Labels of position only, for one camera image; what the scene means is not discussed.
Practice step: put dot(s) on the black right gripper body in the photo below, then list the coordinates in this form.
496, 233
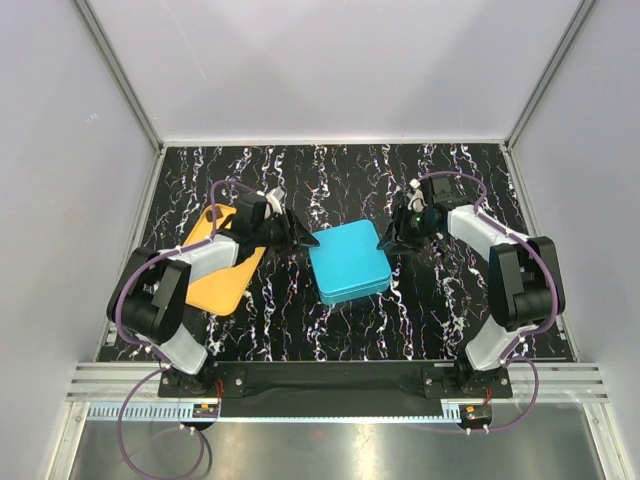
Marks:
414, 227

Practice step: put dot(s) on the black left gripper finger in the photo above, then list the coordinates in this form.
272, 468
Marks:
295, 226
305, 241

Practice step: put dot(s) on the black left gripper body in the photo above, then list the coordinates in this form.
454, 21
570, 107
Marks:
275, 234

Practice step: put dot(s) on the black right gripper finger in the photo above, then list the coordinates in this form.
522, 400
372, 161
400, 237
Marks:
390, 239
393, 246

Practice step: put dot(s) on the teal tin lid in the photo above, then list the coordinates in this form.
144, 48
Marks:
348, 257

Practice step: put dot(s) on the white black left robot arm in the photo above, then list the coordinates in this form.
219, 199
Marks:
148, 302

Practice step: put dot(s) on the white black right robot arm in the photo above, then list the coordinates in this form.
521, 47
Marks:
524, 287

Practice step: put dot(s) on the teal tin box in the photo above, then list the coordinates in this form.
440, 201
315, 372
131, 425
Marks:
354, 293

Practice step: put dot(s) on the orange plastic tray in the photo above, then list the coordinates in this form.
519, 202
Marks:
220, 292

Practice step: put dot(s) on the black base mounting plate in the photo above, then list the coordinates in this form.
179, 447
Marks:
332, 390

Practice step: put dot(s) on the orange connector module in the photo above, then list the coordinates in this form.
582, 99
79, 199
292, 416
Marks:
476, 418

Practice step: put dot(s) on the left connector module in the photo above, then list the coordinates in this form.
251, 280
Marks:
206, 410

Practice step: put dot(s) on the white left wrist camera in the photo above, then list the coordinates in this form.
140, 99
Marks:
274, 202

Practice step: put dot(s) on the aluminium frame rail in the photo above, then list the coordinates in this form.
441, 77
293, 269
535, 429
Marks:
108, 54

